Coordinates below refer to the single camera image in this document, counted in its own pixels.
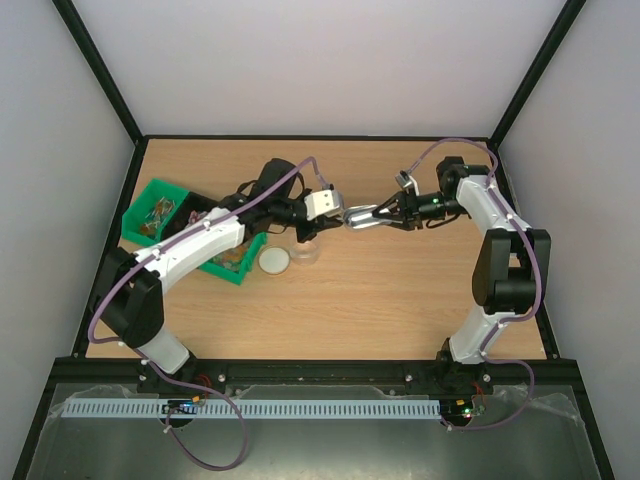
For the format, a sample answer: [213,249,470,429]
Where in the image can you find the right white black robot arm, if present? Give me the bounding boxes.
[372,157,551,392]

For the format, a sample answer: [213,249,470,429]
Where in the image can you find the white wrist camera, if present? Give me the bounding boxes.
[304,189,344,221]
[395,170,419,196]

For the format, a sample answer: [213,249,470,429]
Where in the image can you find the metal front tray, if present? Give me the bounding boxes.
[27,385,599,479]

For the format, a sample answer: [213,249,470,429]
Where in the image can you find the green bin of gummies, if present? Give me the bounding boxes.
[199,233,268,285]

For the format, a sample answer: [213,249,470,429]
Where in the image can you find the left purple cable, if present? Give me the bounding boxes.
[87,156,334,472]

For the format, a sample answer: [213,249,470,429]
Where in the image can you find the black bin of lollipops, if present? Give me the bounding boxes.
[173,192,219,231]

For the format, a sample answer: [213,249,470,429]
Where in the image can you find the green bin of sticks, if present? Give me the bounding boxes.
[121,179,188,247]

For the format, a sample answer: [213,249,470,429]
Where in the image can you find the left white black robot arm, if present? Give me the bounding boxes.
[91,157,344,375]

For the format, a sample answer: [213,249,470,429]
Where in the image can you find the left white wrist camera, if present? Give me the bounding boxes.
[304,189,344,221]

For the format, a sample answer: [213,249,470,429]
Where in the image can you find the black aluminium frame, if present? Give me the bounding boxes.
[14,1,614,479]

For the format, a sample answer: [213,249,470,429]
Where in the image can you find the light blue cable duct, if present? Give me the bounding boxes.
[61,398,441,420]

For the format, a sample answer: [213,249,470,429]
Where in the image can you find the white jar lid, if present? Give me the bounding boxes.
[258,246,291,275]

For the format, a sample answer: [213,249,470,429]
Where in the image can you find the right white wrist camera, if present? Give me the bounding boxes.
[395,170,419,196]

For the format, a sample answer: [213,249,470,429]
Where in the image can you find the metal candy scoop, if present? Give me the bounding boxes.
[342,205,380,231]

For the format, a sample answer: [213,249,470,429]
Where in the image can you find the clear glass jar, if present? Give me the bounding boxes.
[289,241,321,266]

